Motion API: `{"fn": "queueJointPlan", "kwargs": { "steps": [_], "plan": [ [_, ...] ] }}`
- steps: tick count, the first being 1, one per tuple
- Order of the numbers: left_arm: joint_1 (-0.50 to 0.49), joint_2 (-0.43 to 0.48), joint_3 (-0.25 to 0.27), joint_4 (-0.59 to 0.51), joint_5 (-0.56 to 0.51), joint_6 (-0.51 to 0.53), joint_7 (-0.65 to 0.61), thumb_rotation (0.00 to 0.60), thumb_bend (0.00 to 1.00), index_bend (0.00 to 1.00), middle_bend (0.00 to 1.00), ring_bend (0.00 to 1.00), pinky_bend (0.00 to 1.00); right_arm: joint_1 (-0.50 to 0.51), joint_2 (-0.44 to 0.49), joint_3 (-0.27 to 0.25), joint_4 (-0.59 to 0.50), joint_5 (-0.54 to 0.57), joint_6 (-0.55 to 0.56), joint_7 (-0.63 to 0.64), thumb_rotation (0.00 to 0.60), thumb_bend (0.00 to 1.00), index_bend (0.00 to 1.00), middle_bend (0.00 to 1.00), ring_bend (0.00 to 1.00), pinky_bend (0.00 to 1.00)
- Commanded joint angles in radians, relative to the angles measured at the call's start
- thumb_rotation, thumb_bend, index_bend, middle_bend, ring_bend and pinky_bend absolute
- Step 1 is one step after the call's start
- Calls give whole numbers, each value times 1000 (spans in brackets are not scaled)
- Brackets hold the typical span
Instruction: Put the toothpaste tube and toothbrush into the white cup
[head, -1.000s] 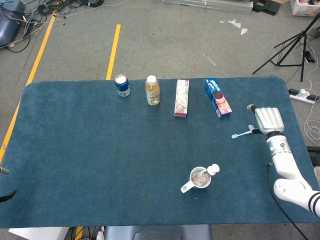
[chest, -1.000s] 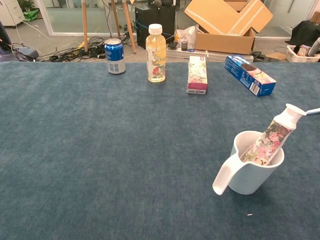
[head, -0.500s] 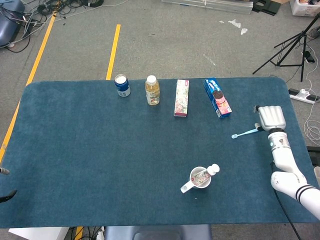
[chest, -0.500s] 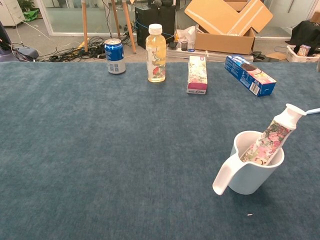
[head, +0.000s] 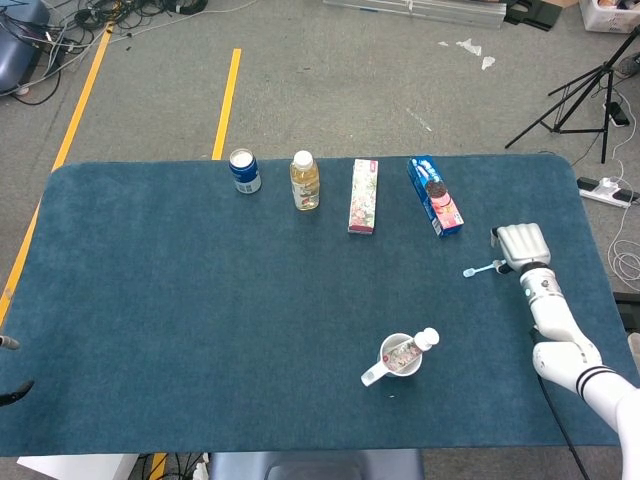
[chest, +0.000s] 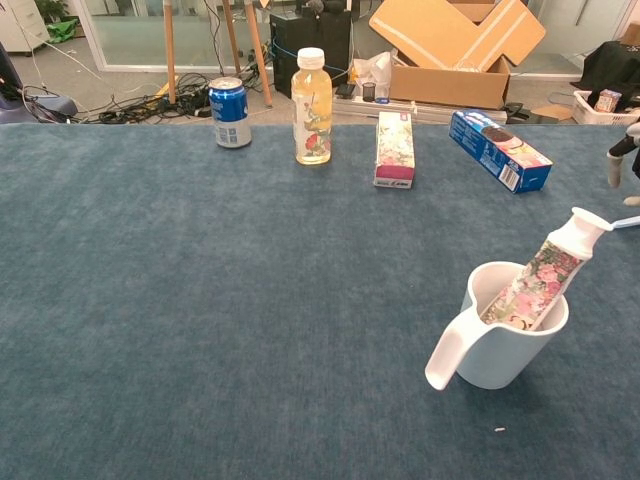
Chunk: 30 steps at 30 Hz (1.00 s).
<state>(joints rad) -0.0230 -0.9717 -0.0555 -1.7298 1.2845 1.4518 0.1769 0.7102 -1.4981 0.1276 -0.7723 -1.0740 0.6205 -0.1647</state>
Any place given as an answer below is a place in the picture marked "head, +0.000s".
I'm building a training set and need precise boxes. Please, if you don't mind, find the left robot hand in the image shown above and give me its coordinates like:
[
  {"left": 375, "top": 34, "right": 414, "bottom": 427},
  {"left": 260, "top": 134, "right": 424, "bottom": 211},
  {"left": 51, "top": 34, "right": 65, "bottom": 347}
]
[{"left": 0, "top": 333, "right": 36, "bottom": 409}]

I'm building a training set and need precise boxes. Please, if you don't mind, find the white cable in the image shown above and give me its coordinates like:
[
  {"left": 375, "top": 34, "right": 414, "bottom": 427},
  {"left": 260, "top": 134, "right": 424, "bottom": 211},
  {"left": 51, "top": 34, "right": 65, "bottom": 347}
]
[{"left": 607, "top": 127, "right": 640, "bottom": 284}]

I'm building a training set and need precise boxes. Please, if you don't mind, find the black flat bracket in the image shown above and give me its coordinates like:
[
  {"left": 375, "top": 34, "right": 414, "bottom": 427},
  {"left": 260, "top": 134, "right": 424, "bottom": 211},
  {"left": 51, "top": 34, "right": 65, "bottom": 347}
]
[{"left": 503, "top": 0, "right": 560, "bottom": 32}]

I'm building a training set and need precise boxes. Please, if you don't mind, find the light blue toothbrush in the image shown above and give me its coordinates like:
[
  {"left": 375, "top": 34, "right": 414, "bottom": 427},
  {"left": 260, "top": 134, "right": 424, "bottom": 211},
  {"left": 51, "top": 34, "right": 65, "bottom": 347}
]
[{"left": 463, "top": 260, "right": 504, "bottom": 279}]

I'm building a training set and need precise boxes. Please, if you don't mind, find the blue table mat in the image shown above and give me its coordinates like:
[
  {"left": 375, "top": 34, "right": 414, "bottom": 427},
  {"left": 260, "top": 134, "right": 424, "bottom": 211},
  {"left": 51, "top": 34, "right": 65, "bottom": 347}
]
[{"left": 0, "top": 152, "right": 632, "bottom": 459}]

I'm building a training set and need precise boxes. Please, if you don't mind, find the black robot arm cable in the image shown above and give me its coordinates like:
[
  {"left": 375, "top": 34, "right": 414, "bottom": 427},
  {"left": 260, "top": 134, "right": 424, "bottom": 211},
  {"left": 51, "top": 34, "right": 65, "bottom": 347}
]
[{"left": 529, "top": 327, "right": 594, "bottom": 480}]

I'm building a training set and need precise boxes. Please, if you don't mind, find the black phone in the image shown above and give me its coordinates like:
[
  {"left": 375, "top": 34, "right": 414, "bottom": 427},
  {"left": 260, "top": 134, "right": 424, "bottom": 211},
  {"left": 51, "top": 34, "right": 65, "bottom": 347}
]
[{"left": 605, "top": 101, "right": 631, "bottom": 127}]

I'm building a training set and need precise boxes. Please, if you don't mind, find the white plastic mug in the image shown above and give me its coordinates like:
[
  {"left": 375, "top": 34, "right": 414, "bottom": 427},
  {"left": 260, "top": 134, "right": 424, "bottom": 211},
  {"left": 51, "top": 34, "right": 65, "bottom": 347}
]
[{"left": 360, "top": 332, "right": 424, "bottom": 388}]

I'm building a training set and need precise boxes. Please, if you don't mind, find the floral toothpaste tube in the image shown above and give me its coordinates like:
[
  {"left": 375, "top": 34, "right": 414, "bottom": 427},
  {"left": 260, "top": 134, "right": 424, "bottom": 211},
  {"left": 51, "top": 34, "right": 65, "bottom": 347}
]
[{"left": 382, "top": 327, "right": 441, "bottom": 371}]

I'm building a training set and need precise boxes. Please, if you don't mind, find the black tripod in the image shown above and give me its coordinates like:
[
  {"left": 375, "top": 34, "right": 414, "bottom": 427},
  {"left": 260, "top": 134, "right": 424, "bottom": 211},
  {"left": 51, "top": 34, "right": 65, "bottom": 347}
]
[{"left": 504, "top": 27, "right": 640, "bottom": 165}]

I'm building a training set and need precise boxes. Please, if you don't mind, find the grey blue seat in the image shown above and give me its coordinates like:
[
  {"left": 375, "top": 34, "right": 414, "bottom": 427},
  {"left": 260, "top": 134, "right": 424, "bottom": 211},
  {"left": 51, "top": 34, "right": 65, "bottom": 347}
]
[{"left": 207, "top": 449, "right": 426, "bottom": 480}]

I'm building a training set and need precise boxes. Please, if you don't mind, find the blue soda can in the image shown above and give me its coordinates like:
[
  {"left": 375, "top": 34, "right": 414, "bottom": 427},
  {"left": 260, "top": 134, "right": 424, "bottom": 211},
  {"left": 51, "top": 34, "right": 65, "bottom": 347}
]
[{"left": 228, "top": 148, "right": 262, "bottom": 196}]

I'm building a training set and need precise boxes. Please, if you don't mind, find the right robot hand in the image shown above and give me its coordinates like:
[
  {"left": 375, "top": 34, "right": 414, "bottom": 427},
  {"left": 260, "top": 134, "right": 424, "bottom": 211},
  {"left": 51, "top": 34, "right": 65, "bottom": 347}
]
[{"left": 488, "top": 223, "right": 552, "bottom": 276}]

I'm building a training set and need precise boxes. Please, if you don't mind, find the pink floral small box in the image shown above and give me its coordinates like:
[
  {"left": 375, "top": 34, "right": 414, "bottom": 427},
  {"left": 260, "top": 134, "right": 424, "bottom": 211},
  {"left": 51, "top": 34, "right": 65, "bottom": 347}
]
[{"left": 347, "top": 158, "right": 380, "bottom": 236}]

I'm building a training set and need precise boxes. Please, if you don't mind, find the dark blue machine base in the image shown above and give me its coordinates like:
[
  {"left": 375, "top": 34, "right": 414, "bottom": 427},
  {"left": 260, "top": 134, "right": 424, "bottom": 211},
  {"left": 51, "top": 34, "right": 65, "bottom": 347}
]
[{"left": 0, "top": 0, "right": 51, "bottom": 94}]

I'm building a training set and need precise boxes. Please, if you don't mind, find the white power strip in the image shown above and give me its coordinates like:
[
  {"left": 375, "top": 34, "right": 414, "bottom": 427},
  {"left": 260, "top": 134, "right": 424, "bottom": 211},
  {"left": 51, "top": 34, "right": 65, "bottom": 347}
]
[{"left": 577, "top": 175, "right": 640, "bottom": 209}]

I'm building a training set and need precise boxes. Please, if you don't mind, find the yellow tea bottle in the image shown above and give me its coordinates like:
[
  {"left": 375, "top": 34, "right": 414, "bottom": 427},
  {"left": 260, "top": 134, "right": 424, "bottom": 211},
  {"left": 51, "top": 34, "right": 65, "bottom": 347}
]
[{"left": 289, "top": 150, "right": 321, "bottom": 212}]

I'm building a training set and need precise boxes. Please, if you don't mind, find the black cable tangle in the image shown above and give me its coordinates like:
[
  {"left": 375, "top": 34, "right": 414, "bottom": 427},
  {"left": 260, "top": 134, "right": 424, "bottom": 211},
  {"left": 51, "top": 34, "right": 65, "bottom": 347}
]
[{"left": 0, "top": 0, "right": 211, "bottom": 106}]

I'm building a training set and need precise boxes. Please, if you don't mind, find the aluminium profile rail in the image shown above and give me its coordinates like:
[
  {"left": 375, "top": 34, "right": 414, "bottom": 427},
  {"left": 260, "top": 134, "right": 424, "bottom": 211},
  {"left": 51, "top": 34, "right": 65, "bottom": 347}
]
[{"left": 322, "top": 0, "right": 506, "bottom": 27}]

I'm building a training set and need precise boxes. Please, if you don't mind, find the blue cookie box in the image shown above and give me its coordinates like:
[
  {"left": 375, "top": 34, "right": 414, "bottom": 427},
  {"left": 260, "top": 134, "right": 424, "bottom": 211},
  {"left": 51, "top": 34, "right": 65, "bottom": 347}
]
[{"left": 406, "top": 156, "right": 465, "bottom": 238}]

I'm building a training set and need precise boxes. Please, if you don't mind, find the black equipment frame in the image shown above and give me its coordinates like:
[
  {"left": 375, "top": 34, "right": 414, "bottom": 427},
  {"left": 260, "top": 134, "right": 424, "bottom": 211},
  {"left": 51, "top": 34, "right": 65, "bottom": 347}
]
[{"left": 612, "top": 291, "right": 640, "bottom": 331}]

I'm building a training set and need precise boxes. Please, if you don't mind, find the white plastic basket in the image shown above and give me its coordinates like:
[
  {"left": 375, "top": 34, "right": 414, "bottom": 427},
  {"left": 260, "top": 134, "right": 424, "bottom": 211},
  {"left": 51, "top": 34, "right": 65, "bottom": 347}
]
[{"left": 579, "top": 0, "right": 640, "bottom": 34}]

